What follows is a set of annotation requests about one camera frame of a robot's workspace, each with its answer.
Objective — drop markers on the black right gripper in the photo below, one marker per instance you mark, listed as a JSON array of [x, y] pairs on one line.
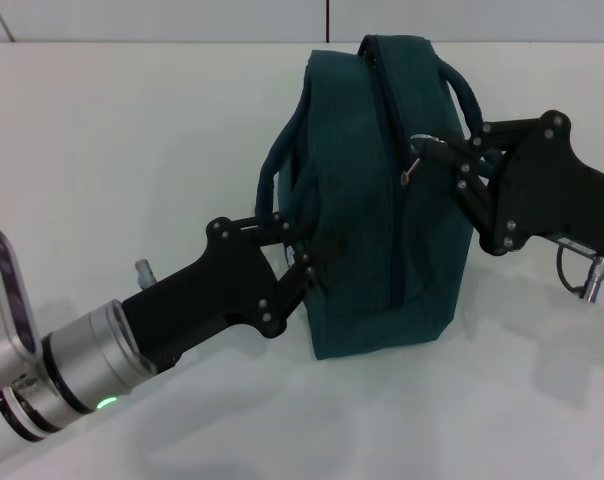
[[547, 190]]

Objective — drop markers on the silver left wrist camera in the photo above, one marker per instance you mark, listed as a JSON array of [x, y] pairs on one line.
[[4, 320]]

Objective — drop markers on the dark teal insulated bag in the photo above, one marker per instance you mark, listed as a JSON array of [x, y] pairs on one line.
[[352, 200]]

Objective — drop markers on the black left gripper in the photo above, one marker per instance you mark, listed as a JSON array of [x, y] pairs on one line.
[[207, 295]]

